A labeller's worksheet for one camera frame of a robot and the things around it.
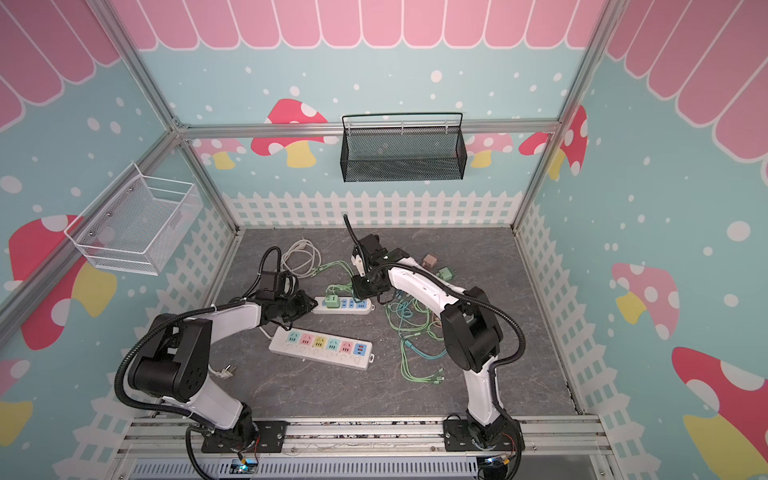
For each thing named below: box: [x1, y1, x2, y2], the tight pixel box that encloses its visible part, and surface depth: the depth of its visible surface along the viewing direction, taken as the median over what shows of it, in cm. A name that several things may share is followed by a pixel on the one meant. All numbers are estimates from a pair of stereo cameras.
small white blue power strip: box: [312, 296, 375, 315], surface depth 96 cm
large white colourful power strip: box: [268, 326, 375, 371], surface depth 89 cm
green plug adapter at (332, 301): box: [325, 294, 340, 309], surface depth 94 cm
